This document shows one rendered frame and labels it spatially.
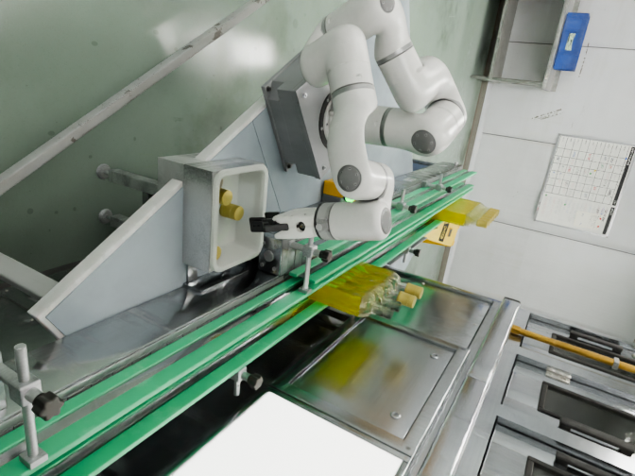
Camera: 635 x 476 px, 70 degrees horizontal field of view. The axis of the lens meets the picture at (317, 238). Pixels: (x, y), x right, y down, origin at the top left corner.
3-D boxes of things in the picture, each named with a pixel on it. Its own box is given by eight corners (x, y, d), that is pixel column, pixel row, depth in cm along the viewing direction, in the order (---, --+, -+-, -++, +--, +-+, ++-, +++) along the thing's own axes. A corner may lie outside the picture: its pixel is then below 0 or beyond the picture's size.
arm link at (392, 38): (379, 62, 107) (350, 3, 102) (429, 35, 97) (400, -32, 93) (351, 82, 98) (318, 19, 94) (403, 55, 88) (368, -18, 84)
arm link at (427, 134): (376, 117, 105) (443, 126, 96) (402, 95, 113) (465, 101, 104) (379, 155, 111) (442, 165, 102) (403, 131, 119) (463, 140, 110)
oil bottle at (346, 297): (296, 294, 123) (368, 321, 113) (299, 275, 121) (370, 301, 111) (307, 287, 128) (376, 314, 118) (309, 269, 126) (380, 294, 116)
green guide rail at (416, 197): (291, 247, 113) (318, 257, 109) (291, 244, 112) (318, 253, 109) (462, 171, 258) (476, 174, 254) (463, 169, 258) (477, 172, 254)
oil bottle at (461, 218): (423, 216, 214) (484, 231, 202) (426, 205, 212) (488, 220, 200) (427, 214, 219) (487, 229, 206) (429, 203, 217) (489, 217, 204)
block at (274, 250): (255, 269, 114) (278, 278, 111) (258, 234, 111) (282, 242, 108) (264, 265, 117) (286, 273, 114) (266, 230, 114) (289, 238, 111)
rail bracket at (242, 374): (201, 383, 97) (250, 411, 91) (202, 356, 95) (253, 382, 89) (214, 374, 100) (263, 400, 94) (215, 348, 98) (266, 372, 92)
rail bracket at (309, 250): (278, 284, 112) (321, 300, 106) (283, 220, 106) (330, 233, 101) (284, 280, 114) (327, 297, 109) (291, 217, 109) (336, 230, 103)
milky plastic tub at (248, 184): (182, 263, 100) (213, 276, 96) (184, 163, 92) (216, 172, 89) (234, 245, 114) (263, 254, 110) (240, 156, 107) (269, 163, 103)
